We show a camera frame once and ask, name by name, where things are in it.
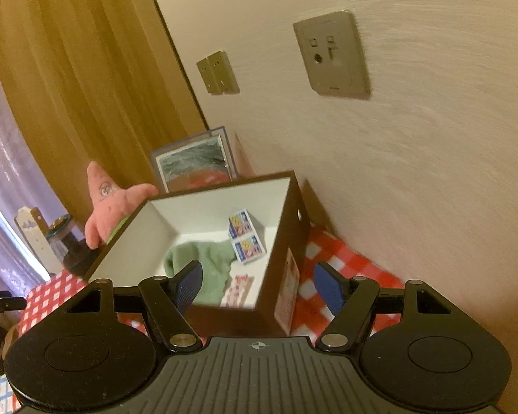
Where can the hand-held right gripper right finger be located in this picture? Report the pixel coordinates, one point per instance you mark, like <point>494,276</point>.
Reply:
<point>330,293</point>

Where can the small printed card box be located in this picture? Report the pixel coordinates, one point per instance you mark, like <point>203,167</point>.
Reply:
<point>249,249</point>
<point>241,223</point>

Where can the pink starfish plush toy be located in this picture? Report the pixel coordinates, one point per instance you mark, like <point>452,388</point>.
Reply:
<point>108,211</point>

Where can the large beige wall socket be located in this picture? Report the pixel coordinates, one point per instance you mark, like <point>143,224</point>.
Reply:
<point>332,54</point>

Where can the glass jar with dark lid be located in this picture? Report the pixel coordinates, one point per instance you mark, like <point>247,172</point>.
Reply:
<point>64,241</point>

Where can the sheer purple curtain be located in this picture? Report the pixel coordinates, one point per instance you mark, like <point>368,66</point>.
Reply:
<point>4,159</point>

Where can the white wooden chair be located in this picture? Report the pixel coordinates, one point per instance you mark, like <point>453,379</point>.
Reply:
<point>32,233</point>

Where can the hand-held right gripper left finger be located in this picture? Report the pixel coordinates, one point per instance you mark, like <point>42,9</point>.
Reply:
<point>190,287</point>

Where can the red white checked tablecloth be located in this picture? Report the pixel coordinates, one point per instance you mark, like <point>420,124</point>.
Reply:
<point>362,267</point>

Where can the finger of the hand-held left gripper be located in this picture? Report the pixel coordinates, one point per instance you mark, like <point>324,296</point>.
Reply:
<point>4,302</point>

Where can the flat pink printed packet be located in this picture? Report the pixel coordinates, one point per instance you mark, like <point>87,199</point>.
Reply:
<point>238,291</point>

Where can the brown cardboard box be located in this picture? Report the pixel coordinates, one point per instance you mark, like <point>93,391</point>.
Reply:
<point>164,220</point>

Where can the green fleece cloth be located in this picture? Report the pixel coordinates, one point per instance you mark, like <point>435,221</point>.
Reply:
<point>216,267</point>

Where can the brown wooden panel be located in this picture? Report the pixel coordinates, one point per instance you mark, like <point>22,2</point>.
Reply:
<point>90,73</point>

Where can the silver picture frame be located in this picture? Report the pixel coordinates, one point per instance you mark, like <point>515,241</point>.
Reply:
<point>190,164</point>

